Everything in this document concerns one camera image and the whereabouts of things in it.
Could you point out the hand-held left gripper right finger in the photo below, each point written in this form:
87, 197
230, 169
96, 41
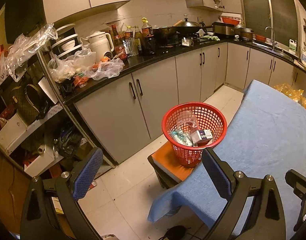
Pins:
216, 175

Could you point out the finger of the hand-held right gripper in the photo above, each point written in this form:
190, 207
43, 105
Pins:
302, 212
302, 187

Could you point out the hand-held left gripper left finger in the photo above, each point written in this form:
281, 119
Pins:
88, 172

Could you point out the red plastic basket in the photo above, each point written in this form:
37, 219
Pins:
185, 160

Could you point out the blue white box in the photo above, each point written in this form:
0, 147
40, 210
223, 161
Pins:
204, 137

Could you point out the teal snack packet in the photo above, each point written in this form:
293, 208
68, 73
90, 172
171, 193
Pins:
180, 137

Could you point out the clear plastic cup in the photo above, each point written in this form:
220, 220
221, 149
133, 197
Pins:
186, 120

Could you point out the dark plastic bag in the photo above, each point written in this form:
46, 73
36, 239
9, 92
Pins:
68, 142

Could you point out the white cardboard box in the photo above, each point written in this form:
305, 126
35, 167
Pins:
11, 132
40, 162

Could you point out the orange topped stool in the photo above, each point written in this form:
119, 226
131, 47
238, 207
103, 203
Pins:
163, 158

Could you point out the grey lower cabinets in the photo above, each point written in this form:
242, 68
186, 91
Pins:
113, 115

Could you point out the metal storage shelf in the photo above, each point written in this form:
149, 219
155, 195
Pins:
43, 121

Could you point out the black round object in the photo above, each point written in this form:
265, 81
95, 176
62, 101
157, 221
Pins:
178, 233

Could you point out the brown patterned handbag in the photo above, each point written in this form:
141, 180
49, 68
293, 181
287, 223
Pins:
28, 102

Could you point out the pile of yellow plastic bags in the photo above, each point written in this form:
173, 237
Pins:
292, 93

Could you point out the crumpled clear plastic bags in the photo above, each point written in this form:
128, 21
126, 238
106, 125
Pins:
105, 70

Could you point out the orange fruit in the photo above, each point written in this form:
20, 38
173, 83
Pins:
105, 59

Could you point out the cutting board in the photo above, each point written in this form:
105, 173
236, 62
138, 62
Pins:
304, 66

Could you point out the white electric kettle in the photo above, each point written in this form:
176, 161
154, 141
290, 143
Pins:
100, 45

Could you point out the white dish rack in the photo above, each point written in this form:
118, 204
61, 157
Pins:
68, 45

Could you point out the black kitchen countertop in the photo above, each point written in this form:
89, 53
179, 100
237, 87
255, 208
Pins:
148, 57

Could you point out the clear bottle blue label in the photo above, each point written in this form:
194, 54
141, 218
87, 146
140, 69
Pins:
305, 56

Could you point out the small clear plastic box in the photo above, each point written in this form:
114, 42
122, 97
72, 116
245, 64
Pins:
187, 42

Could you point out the green cloth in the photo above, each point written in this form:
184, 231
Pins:
210, 38

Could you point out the large clear plastic bag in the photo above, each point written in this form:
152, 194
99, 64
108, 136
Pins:
25, 50

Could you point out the white bottle green label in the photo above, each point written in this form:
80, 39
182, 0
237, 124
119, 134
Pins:
293, 47

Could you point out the red bowl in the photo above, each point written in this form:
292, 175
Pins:
260, 38

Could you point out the cluster of sauce bottles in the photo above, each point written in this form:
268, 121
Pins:
148, 40

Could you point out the metal faucet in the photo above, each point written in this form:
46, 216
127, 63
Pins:
273, 38

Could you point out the black frying wok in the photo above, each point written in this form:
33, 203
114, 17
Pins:
165, 32

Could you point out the wok with metal lid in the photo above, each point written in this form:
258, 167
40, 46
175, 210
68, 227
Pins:
189, 25

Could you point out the red basin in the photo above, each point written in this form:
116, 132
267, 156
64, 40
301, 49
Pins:
230, 20

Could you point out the kitchen window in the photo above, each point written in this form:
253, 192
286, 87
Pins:
255, 5

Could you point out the dark cabinet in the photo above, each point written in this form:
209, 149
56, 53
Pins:
23, 5

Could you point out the grey wall cabinet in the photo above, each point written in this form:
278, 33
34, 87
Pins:
68, 0

